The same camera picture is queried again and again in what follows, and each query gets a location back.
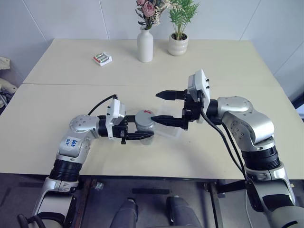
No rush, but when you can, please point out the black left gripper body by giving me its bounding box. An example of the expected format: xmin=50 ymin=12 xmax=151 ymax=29
xmin=113 ymin=115 xmax=130 ymax=146

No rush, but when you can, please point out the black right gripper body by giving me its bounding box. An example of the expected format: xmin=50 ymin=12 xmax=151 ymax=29
xmin=181 ymin=89 xmax=205 ymax=132

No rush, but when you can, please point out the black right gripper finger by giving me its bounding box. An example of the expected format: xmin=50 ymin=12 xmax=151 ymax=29
xmin=155 ymin=89 xmax=185 ymax=101
xmin=150 ymin=114 xmax=184 ymax=128

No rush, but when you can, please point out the clear jar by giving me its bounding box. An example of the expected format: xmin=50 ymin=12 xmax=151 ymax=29
xmin=134 ymin=109 xmax=156 ymax=146

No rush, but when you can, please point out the grey jar lid red mark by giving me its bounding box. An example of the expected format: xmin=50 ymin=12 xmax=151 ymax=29
xmin=134 ymin=109 xmax=155 ymax=127

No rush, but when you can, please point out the white ribbed plant pot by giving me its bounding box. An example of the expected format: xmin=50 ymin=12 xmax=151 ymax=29
xmin=168 ymin=32 xmax=190 ymax=57

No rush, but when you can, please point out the white ceramic vase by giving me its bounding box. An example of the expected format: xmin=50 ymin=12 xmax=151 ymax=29
xmin=137 ymin=26 xmax=154 ymax=63

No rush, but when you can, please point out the white battery pack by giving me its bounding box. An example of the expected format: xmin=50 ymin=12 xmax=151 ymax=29
xmin=92 ymin=52 xmax=113 ymax=67

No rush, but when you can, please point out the dark rounded shape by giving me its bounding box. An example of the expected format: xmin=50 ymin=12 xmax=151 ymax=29
xmin=166 ymin=196 xmax=205 ymax=228
xmin=113 ymin=198 xmax=139 ymax=228

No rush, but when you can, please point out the green leafy plant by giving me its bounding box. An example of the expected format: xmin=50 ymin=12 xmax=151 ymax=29
xmin=167 ymin=0 xmax=200 ymax=40

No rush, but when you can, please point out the dried pink flower bouquet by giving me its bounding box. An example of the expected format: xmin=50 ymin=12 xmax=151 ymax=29
xmin=135 ymin=0 xmax=173 ymax=31

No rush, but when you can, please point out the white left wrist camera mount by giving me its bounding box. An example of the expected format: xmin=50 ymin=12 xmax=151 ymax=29
xmin=105 ymin=98 xmax=126 ymax=139

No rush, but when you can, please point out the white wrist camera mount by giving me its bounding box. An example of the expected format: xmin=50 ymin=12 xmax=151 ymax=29
xmin=105 ymin=98 xmax=126 ymax=139
xmin=186 ymin=68 xmax=212 ymax=124

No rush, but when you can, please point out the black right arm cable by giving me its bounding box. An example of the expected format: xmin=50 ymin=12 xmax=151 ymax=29
xmin=199 ymin=110 xmax=254 ymax=191

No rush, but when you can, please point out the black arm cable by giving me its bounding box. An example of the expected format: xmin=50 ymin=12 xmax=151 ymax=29
xmin=199 ymin=110 xmax=254 ymax=191
xmin=87 ymin=94 xmax=119 ymax=116

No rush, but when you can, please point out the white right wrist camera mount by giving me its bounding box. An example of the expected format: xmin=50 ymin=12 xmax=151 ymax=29
xmin=186 ymin=68 xmax=212 ymax=124

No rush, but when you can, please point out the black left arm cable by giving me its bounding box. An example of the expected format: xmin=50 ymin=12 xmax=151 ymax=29
xmin=87 ymin=94 xmax=119 ymax=116

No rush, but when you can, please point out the black metal table frame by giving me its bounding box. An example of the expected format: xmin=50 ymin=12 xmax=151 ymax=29
xmin=203 ymin=180 xmax=248 ymax=228

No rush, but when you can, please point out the thin white cable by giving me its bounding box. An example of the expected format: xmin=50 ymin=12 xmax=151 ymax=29
xmin=245 ymin=187 xmax=253 ymax=225

